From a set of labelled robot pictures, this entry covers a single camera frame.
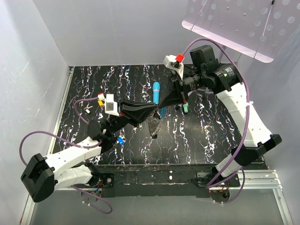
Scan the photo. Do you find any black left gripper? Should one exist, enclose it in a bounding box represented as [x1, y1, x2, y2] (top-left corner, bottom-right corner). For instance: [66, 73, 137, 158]
[107, 98, 157, 136]

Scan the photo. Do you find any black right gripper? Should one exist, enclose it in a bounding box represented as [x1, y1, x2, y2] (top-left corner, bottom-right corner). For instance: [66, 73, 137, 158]
[157, 68, 204, 109]

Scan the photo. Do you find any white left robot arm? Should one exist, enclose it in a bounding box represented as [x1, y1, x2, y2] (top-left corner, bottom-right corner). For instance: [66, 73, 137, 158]
[21, 100, 158, 203]

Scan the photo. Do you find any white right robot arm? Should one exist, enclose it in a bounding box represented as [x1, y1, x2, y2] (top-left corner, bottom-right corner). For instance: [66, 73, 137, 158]
[158, 45, 282, 186]

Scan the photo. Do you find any blue toy microphone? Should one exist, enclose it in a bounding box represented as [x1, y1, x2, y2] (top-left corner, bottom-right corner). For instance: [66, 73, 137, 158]
[152, 82, 160, 104]

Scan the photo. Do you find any key with blue tag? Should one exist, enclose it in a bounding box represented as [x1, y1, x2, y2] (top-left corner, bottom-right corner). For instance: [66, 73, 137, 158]
[117, 137, 125, 146]

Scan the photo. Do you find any lilac music stand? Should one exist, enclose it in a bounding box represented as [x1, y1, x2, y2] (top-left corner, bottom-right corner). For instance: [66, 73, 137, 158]
[182, 0, 300, 63]

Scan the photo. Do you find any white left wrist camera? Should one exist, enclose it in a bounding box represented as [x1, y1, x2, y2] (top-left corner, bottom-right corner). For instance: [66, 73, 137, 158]
[105, 94, 119, 116]

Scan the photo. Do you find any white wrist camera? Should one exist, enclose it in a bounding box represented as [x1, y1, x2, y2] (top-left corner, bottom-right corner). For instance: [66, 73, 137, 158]
[164, 54, 185, 80]
[105, 94, 119, 116]

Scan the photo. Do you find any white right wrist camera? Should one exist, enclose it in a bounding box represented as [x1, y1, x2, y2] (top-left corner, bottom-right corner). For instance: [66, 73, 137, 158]
[164, 54, 185, 80]

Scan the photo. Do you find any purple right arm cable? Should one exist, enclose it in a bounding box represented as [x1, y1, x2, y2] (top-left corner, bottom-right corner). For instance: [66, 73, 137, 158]
[181, 38, 249, 203]

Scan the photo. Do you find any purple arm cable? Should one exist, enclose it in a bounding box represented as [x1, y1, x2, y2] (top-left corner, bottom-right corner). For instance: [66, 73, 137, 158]
[19, 93, 113, 214]
[181, 38, 249, 203]

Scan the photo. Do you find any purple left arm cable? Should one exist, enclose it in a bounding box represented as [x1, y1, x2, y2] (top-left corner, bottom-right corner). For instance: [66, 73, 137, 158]
[19, 93, 113, 214]

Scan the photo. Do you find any aluminium rail frame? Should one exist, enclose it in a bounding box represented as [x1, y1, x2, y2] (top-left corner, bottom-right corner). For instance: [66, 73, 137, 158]
[21, 67, 295, 225]

